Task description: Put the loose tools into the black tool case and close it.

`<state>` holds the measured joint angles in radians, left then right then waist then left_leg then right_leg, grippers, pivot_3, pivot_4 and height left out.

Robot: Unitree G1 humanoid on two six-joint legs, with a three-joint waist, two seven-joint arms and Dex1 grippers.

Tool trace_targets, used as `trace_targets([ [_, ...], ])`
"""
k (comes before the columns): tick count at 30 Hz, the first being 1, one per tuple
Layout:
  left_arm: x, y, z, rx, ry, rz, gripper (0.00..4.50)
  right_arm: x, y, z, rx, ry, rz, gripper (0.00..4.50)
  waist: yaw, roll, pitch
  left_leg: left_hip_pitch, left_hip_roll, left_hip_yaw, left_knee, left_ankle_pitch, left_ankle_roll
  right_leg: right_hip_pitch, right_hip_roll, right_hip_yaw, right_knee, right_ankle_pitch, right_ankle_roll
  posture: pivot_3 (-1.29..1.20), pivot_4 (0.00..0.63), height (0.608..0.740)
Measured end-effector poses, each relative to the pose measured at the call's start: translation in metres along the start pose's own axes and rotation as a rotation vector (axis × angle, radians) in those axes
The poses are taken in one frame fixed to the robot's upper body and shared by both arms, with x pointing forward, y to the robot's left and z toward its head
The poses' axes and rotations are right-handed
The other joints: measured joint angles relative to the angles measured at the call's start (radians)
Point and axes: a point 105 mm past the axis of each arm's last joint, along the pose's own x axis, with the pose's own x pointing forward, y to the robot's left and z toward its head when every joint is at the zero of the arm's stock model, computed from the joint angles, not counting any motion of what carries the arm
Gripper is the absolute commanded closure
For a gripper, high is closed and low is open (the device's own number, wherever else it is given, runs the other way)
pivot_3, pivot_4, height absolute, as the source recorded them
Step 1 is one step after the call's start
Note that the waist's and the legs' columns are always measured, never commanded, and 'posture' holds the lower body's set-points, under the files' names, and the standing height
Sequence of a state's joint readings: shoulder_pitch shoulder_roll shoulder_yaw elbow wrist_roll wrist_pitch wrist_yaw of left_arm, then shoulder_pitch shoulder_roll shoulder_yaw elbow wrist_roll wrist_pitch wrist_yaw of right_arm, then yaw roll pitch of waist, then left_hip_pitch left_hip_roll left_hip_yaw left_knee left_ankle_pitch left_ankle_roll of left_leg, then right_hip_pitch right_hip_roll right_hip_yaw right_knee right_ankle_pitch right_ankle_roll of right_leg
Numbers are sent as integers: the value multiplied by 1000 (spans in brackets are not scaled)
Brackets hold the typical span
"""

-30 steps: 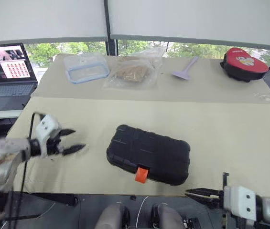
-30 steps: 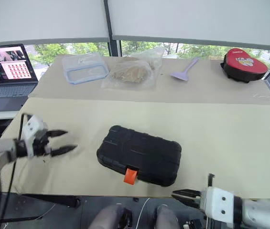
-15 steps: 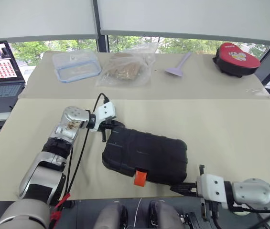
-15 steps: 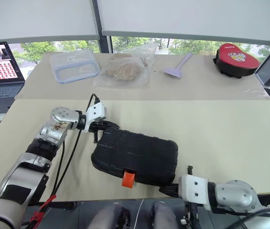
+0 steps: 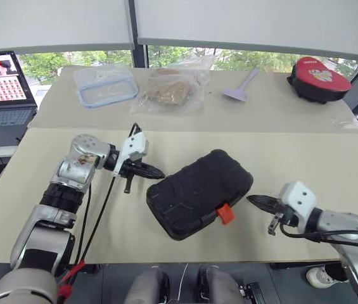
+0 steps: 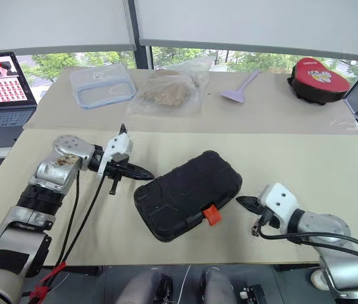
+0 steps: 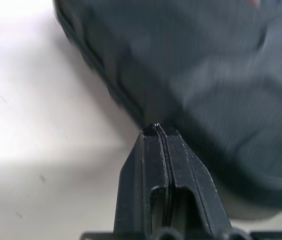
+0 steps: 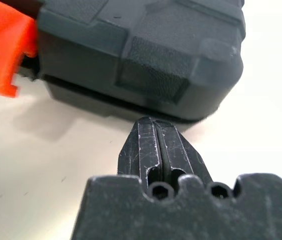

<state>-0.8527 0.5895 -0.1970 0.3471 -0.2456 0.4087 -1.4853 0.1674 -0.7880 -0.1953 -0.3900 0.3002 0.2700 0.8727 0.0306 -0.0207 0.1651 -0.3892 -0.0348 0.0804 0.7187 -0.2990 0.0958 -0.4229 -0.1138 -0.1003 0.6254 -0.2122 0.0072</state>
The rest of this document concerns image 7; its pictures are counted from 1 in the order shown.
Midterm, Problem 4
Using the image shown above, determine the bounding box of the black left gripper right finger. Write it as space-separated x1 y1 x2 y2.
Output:
157 124 233 236

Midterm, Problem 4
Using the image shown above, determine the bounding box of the black tool case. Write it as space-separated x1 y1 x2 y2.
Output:
51 0 282 210

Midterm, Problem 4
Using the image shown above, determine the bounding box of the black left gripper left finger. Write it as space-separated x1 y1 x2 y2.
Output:
113 123 173 236

